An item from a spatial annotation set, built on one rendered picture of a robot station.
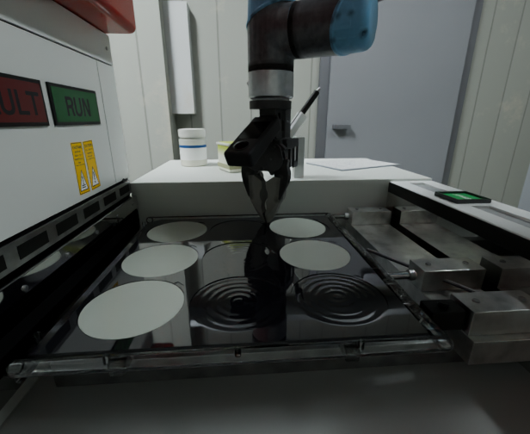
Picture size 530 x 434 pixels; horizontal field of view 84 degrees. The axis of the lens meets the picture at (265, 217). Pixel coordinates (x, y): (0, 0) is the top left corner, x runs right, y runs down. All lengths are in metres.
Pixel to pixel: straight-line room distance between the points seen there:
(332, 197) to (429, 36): 2.16
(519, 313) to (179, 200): 0.54
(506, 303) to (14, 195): 0.50
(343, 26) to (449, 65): 2.33
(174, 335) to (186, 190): 0.37
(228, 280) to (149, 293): 0.09
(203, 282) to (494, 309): 0.30
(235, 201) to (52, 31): 0.37
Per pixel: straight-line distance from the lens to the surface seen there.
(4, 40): 0.41
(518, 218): 0.52
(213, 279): 0.37
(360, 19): 0.46
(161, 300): 0.34
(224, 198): 0.61
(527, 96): 3.26
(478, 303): 0.37
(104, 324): 0.33
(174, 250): 0.46
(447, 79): 2.76
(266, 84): 0.50
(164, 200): 0.63
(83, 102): 0.51
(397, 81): 2.56
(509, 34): 3.13
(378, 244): 0.54
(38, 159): 0.41
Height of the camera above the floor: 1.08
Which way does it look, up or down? 18 degrees down
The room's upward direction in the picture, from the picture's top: straight up
